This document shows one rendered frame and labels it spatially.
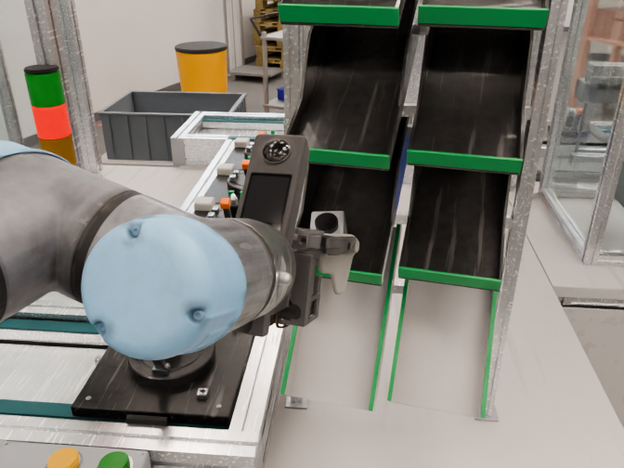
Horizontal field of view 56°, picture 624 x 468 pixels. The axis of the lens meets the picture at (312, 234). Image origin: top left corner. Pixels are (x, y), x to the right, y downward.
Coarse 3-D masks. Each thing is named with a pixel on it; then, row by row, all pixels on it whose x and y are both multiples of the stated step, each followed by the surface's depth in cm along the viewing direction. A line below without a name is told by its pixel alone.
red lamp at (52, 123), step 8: (64, 104) 92; (32, 112) 91; (40, 112) 90; (48, 112) 90; (56, 112) 91; (64, 112) 92; (40, 120) 91; (48, 120) 90; (56, 120) 91; (64, 120) 92; (40, 128) 91; (48, 128) 91; (56, 128) 91; (64, 128) 92; (40, 136) 92; (48, 136) 92; (56, 136) 92; (64, 136) 93
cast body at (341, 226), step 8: (312, 216) 78; (320, 216) 76; (328, 216) 76; (336, 216) 76; (344, 216) 78; (312, 224) 77; (320, 224) 75; (328, 224) 75; (336, 224) 75; (344, 224) 78; (328, 232) 75; (336, 232) 75; (344, 232) 78
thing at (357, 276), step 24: (408, 120) 86; (408, 144) 89; (312, 168) 86; (336, 168) 91; (360, 168) 90; (312, 192) 88; (336, 192) 88; (360, 192) 87; (384, 192) 87; (360, 216) 85; (384, 216) 84; (360, 240) 82; (384, 240) 81; (360, 264) 79; (384, 264) 78
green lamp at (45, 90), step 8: (24, 72) 89; (56, 72) 89; (32, 80) 88; (40, 80) 88; (48, 80) 88; (56, 80) 89; (32, 88) 88; (40, 88) 88; (48, 88) 89; (56, 88) 90; (32, 96) 89; (40, 96) 89; (48, 96) 89; (56, 96) 90; (64, 96) 92; (32, 104) 90; (40, 104) 89; (48, 104) 90; (56, 104) 90
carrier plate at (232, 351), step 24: (240, 336) 103; (120, 360) 97; (216, 360) 97; (240, 360) 97; (96, 384) 92; (120, 384) 92; (192, 384) 92; (216, 384) 92; (240, 384) 94; (72, 408) 88; (96, 408) 88; (120, 408) 88; (144, 408) 88; (168, 408) 88; (192, 408) 88; (216, 408) 88
